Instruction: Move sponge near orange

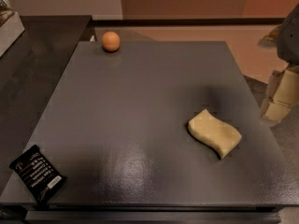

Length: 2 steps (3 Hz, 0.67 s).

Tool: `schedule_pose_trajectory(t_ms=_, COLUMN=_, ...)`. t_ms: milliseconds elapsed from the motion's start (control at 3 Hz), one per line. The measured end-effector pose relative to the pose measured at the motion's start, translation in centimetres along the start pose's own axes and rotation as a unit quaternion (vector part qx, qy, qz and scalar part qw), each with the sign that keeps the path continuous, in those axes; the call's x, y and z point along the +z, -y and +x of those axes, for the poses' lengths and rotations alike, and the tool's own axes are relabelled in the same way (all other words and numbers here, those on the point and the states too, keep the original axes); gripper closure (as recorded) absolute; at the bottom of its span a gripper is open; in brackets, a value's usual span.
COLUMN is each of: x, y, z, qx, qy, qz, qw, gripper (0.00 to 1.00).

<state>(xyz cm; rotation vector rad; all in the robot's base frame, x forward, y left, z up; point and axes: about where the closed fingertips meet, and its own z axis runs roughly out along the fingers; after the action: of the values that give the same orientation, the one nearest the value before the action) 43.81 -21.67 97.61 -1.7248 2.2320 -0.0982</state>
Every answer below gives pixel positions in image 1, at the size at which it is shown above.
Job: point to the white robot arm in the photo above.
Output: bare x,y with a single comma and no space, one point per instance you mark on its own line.
285,38

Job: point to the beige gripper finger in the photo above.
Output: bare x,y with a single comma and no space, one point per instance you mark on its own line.
282,94

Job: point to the white box on counter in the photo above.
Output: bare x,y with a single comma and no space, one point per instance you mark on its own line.
11,26

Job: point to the dark side counter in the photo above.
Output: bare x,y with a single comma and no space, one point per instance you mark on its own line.
29,72

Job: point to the black snack packet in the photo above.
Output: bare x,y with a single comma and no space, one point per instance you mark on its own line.
38,175

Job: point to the orange fruit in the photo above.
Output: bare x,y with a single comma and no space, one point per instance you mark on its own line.
111,41

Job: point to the yellow wavy sponge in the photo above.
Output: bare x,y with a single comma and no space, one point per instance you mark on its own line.
215,133

